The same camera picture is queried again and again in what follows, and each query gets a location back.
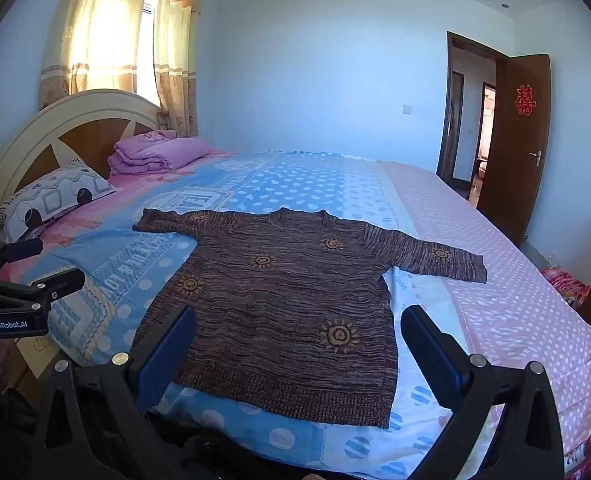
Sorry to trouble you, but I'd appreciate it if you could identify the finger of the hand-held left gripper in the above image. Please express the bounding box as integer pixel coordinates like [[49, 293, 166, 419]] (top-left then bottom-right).
[[32, 267, 86, 303], [0, 237, 45, 267]]

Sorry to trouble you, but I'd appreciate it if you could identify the dark wooden door frame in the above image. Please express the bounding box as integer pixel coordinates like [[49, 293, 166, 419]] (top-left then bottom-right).
[[436, 31, 513, 196]]

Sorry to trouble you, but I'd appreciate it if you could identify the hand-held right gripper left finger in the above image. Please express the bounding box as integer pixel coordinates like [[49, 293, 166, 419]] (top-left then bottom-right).
[[32, 304, 199, 480]]

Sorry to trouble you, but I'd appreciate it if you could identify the red patterned cloth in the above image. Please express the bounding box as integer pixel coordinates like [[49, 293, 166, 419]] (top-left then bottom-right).
[[540, 266, 591, 307]]

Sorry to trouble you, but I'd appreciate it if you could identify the patterned grey pillow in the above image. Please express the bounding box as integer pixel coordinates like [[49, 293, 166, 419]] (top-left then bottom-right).
[[0, 157, 119, 243]]

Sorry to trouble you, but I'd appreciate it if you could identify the cream and wood headboard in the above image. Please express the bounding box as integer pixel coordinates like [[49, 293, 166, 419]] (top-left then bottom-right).
[[0, 89, 164, 241]]

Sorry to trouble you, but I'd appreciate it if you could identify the folded pink blanket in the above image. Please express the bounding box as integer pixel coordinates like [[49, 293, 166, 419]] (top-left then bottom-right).
[[108, 130, 211, 176]]

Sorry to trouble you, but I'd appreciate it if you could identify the brown wooden door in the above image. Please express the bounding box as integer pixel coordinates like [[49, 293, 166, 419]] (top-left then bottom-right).
[[477, 54, 551, 246]]

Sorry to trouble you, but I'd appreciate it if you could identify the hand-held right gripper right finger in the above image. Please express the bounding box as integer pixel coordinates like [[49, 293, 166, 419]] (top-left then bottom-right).
[[399, 304, 566, 480]]

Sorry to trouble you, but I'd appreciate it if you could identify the polka dot patchwork bedsheet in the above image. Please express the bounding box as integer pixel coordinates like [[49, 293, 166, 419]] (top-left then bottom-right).
[[0, 147, 591, 480]]

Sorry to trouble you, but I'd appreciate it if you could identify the wooden bedside cabinet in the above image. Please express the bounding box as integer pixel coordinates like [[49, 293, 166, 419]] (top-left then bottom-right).
[[6, 335, 62, 397]]

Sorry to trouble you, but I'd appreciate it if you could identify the red paper door decoration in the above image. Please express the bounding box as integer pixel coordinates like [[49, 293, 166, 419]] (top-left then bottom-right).
[[514, 85, 536, 117]]

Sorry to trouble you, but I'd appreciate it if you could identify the brown knitted sweater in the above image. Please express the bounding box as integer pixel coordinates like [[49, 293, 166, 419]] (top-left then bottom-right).
[[133, 207, 489, 429]]

